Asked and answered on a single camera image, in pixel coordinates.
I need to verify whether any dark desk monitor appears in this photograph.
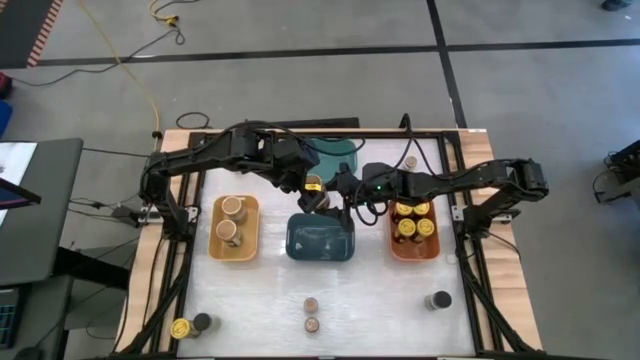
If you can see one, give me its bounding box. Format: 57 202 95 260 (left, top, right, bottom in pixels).
0 177 43 211

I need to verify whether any black keyboard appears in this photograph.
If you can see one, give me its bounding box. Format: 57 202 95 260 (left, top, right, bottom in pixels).
0 287 21 350

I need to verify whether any dark blue plastic bin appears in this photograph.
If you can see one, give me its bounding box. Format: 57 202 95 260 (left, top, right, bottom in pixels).
285 212 357 263

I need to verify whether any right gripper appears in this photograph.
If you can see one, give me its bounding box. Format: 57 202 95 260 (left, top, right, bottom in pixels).
327 162 401 232

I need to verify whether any blue box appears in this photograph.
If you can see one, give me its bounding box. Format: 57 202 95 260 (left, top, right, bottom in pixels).
0 101 14 137

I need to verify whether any glass spice jar tan lid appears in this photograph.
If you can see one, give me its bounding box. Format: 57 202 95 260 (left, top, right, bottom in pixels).
304 173 332 211
219 195 250 225
214 219 245 249

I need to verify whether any yellow plastic bin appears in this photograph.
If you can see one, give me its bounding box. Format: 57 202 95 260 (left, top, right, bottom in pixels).
207 194 261 263

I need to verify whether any yellow hanging cable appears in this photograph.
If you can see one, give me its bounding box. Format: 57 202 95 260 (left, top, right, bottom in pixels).
74 0 162 151

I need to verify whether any teal plastic bin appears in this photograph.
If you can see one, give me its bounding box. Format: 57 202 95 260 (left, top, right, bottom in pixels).
299 137 359 184

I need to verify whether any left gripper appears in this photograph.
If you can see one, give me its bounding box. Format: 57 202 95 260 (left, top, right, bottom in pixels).
279 159 327 215

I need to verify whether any white sheet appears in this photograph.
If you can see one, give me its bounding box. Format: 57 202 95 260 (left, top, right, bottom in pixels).
0 142 39 184

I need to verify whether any coiled black cable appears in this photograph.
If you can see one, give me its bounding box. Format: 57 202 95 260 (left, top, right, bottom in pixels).
174 111 212 131

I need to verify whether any black aluminium table frame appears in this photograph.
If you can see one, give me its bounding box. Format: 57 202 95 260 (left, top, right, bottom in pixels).
112 128 544 360

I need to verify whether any black floor cable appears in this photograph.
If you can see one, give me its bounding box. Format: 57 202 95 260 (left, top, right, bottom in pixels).
9 27 187 89

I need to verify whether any black floor mat striped edge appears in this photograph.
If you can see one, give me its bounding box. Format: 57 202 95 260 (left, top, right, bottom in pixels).
0 0 65 70

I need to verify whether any grey desk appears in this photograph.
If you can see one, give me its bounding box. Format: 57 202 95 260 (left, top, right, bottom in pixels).
0 274 76 360
0 138 85 287

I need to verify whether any glass herb jar black lid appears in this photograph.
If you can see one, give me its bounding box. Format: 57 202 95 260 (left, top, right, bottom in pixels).
423 290 454 312
192 312 221 334

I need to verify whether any yellow cable with plug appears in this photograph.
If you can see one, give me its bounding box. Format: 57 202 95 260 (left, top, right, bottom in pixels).
148 0 201 26

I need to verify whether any orange plastic bin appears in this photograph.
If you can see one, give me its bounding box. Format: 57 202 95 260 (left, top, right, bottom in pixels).
387 198 442 263

